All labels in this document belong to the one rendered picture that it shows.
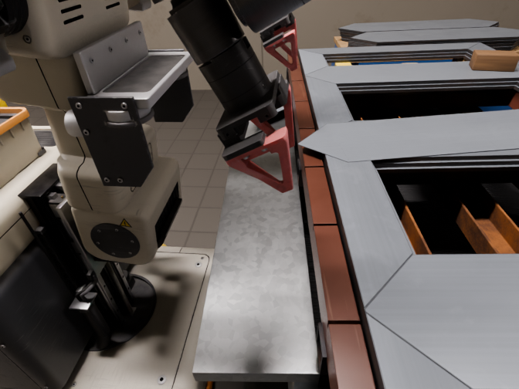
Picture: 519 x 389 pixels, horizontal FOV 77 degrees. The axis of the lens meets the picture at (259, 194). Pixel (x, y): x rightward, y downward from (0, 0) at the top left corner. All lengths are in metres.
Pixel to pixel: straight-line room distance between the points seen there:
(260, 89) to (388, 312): 0.30
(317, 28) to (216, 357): 3.06
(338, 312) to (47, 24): 0.53
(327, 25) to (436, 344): 3.10
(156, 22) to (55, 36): 3.06
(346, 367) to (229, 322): 0.26
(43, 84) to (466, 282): 0.69
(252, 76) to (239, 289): 0.44
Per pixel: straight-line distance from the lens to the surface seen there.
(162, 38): 3.61
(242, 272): 0.69
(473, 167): 0.81
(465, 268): 0.54
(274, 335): 0.61
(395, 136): 0.82
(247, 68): 0.34
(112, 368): 1.12
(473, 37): 1.77
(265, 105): 0.32
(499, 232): 0.90
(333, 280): 0.49
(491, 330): 0.49
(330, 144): 0.75
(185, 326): 1.11
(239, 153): 0.32
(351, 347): 0.44
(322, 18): 3.35
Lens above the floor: 1.21
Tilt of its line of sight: 38 degrees down
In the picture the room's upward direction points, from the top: 3 degrees counter-clockwise
